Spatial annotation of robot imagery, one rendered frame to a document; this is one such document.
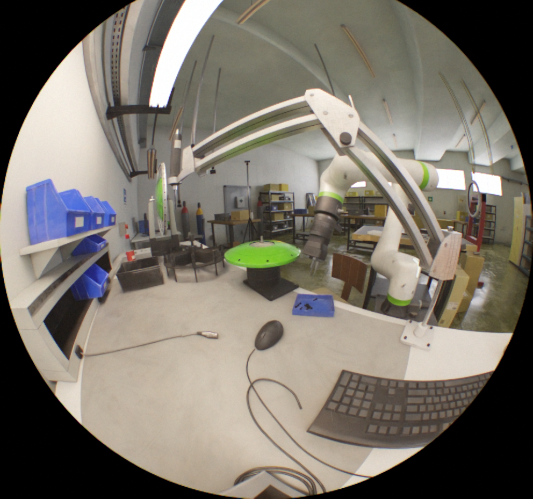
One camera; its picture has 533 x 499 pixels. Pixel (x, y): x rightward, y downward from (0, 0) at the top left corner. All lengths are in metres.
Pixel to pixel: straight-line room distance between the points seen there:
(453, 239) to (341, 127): 0.32
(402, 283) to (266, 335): 0.52
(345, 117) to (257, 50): 2.66
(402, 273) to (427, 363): 0.36
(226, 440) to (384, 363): 0.34
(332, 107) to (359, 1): 3.09
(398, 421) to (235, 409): 0.28
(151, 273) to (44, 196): 0.57
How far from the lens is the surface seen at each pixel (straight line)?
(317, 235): 0.49
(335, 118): 0.33
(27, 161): 0.72
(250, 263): 0.51
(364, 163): 0.30
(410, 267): 0.66
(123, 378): 0.47
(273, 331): 0.41
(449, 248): 0.40
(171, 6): 2.31
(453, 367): 0.51
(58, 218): 0.58
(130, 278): 0.83
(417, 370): 0.45
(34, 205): 0.65
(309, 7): 3.22
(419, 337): 0.51
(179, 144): 0.60
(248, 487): 0.22
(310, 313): 0.50
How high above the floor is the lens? 1.24
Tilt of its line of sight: 9 degrees down
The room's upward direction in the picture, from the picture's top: 3 degrees counter-clockwise
